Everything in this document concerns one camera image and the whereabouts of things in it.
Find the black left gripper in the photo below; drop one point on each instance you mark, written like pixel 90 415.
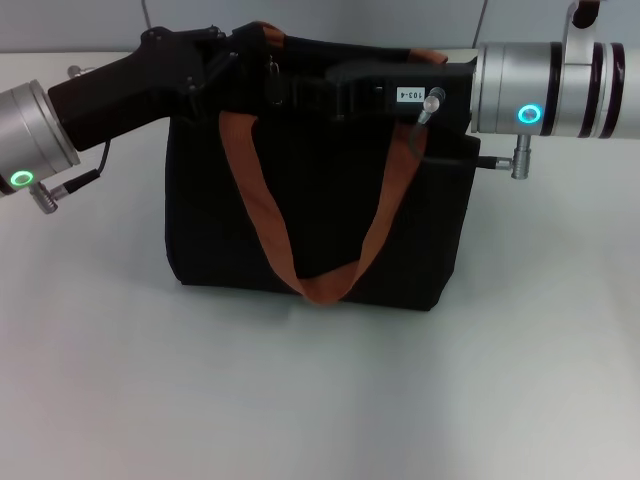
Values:
pixel 130 85

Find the silver zipper pull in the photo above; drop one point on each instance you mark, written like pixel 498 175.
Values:
pixel 275 80

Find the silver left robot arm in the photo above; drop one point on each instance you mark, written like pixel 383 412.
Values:
pixel 30 140

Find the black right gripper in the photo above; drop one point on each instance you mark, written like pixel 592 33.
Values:
pixel 390 95

